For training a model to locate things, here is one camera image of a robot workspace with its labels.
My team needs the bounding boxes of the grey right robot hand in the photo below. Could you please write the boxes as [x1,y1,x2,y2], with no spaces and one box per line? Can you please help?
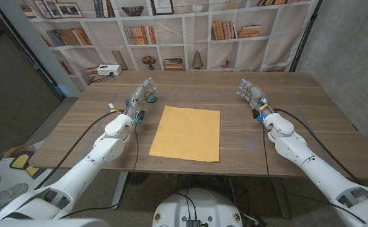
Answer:
[236,78,273,119]

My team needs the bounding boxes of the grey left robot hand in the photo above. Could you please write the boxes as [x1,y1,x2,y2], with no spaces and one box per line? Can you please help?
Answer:
[125,76,158,119]

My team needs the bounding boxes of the yellow paper envelope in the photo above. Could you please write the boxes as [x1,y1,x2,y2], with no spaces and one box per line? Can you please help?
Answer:
[148,105,221,163]

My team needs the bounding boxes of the yellow and black object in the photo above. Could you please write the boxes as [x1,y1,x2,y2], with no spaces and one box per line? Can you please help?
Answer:
[9,151,48,180]

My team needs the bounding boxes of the white power strip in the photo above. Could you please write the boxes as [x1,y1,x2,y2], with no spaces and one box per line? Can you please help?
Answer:
[96,64,123,76]

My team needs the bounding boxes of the dark round floor fixture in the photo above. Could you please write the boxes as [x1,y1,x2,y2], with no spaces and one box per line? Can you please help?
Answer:
[127,172,150,186]

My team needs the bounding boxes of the black backdrop stand pole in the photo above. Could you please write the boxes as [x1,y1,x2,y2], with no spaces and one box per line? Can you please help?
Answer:
[289,0,323,73]

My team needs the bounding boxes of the printed bookshelf backdrop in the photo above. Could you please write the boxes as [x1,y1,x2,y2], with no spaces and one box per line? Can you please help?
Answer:
[15,0,322,93]

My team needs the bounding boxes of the grey table leg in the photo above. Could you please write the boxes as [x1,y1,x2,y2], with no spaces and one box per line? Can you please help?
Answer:
[270,176,292,219]
[110,172,130,211]

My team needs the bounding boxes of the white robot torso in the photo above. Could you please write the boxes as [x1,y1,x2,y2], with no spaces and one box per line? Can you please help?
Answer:
[152,188,244,227]

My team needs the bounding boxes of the brown cardboard piece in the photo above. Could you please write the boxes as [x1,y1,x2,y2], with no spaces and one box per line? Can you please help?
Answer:
[3,142,38,158]

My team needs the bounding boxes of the black power strip cable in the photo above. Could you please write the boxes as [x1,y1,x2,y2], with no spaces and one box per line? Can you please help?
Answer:
[91,73,114,84]

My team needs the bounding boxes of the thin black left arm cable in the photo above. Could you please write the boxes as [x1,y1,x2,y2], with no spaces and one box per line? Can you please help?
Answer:
[59,122,140,219]

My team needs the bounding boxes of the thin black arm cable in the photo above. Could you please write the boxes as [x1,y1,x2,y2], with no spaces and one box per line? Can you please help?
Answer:
[261,122,367,224]
[59,122,140,219]

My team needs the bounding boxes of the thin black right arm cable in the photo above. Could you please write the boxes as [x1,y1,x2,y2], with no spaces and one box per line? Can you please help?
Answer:
[261,122,367,224]

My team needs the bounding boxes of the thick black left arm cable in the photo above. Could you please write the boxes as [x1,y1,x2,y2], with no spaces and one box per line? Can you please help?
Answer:
[34,109,125,190]

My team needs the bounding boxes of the thin black torso cable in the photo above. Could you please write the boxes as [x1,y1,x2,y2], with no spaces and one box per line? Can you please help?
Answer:
[175,188,198,221]

